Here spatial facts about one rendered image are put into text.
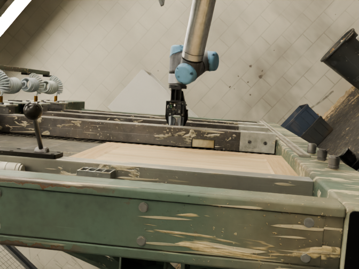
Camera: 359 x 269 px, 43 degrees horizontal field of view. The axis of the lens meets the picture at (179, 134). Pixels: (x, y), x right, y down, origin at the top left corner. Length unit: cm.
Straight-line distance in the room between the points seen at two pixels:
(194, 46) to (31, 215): 97
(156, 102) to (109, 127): 337
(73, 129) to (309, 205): 120
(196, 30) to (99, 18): 523
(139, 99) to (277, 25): 240
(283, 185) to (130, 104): 425
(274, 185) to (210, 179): 13
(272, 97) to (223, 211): 578
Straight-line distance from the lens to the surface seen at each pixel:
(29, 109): 95
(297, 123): 544
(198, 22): 154
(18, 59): 707
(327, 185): 85
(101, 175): 92
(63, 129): 175
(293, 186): 93
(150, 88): 506
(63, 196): 73
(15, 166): 99
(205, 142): 165
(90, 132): 172
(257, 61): 644
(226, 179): 92
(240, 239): 70
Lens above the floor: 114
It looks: 1 degrees up
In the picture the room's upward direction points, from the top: 47 degrees counter-clockwise
